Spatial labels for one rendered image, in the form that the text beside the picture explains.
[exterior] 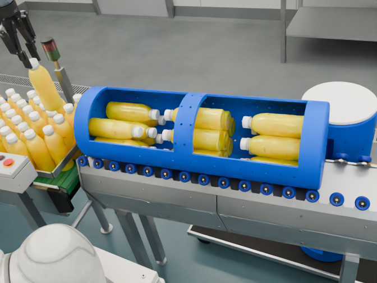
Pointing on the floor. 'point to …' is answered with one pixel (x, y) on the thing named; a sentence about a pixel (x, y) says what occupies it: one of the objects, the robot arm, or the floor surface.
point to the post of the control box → (28, 209)
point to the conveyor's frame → (57, 204)
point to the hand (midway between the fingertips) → (29, 55)
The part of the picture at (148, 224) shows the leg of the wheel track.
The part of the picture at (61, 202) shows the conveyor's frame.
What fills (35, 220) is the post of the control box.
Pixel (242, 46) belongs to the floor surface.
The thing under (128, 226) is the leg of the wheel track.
